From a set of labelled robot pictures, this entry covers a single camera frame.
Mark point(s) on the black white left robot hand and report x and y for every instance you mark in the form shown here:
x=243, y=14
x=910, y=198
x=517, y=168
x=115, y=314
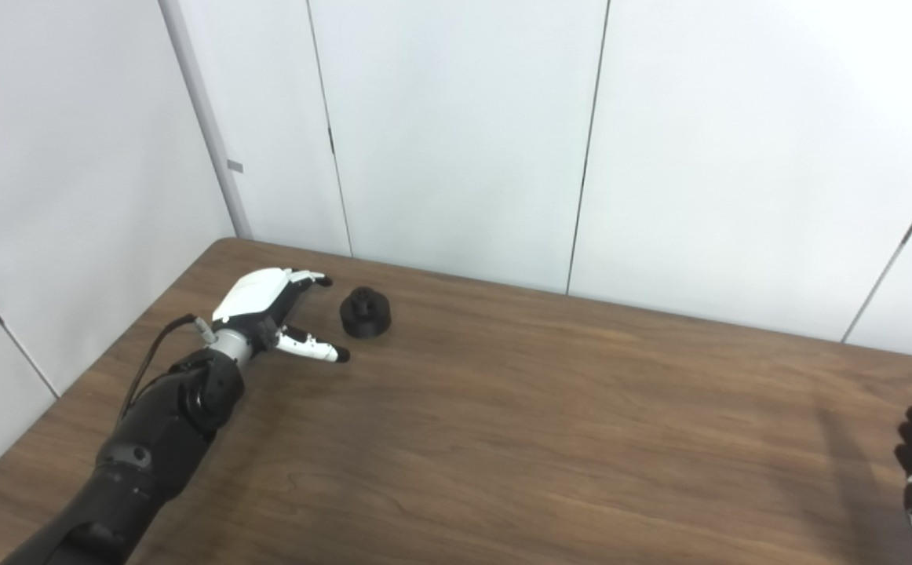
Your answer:
x=252, y=294

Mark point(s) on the round black part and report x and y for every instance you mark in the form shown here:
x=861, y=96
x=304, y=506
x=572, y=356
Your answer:
x=366, y=318

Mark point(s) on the gray wall corner post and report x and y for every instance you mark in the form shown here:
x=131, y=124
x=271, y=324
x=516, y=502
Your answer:
x=205, y=118

